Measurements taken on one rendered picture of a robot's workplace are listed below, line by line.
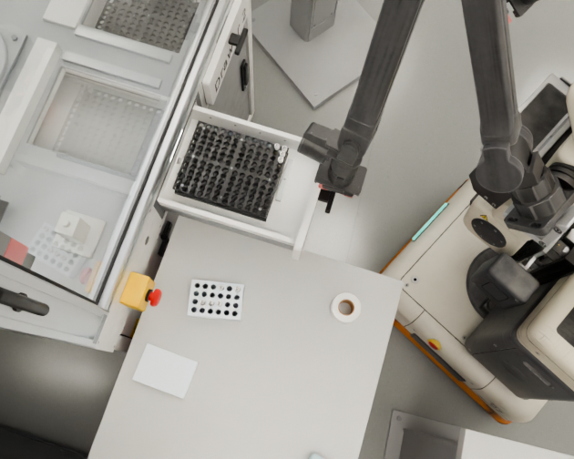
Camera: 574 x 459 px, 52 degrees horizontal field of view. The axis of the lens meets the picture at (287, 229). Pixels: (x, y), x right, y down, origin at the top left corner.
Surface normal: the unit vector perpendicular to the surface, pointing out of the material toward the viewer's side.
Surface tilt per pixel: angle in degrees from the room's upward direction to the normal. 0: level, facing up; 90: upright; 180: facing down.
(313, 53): 3
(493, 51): 67
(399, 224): 0
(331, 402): 0
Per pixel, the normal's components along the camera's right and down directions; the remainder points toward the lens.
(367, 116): -0.33, 0.61
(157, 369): 0.04, -0.25
